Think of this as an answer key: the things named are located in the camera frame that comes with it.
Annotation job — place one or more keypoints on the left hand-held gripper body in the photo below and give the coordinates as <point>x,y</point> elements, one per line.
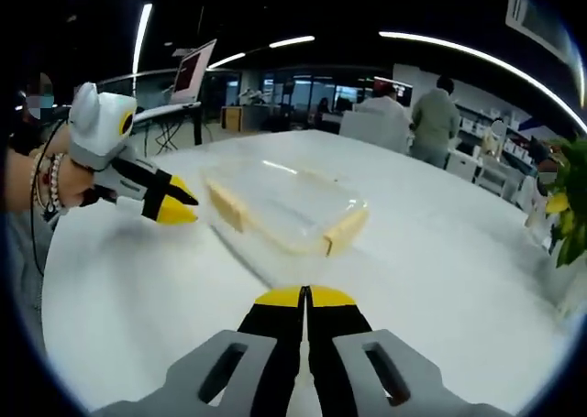
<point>103,124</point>

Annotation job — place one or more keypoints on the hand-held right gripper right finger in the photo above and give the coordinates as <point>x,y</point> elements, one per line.
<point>362,357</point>

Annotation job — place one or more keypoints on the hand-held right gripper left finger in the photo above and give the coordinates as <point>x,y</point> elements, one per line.
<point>257,357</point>

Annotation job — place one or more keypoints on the clear container with yellow buckles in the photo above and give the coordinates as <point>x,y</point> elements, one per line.
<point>341,233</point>

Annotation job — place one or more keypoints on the person's left hand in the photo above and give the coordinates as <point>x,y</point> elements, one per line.
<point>80,185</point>

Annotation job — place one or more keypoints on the open white laptop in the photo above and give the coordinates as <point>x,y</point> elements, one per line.
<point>192,75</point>

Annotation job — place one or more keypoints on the wooden cabinet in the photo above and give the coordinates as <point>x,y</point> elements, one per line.
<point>243,118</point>

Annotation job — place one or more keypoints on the person's grey top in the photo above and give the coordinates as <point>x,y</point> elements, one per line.
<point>25,270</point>

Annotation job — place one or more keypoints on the short ceiling light strip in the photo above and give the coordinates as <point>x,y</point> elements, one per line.
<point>291,42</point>

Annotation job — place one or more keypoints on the potted green plant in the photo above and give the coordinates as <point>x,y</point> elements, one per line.
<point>571,206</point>

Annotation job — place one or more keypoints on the long ceiling light strip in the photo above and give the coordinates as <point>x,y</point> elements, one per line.
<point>481,55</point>

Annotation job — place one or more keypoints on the ceiling air conditioner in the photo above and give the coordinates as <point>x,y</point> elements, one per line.
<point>536,23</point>

